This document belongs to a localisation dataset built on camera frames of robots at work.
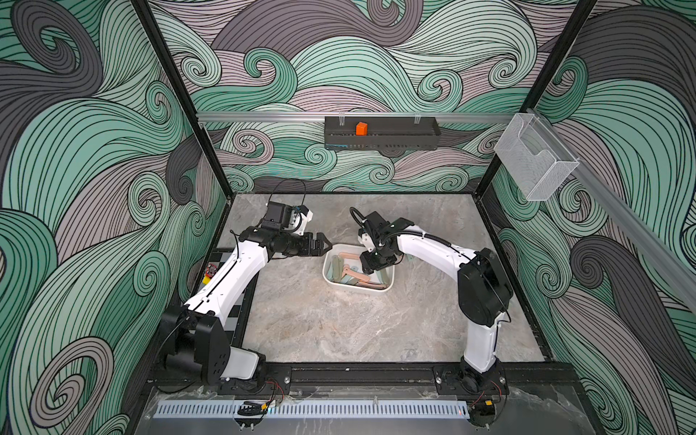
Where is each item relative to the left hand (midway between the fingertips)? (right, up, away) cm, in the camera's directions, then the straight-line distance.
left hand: (319, 244), depth 81 cm
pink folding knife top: (+14, -13, +11) cm, 22 cm away
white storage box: (+7, -10, +14) cm, 19 cm away
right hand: (+18, -9, +9) cm, 22 cm away
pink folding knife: (+23, -1, -17) cm, 29 cm away
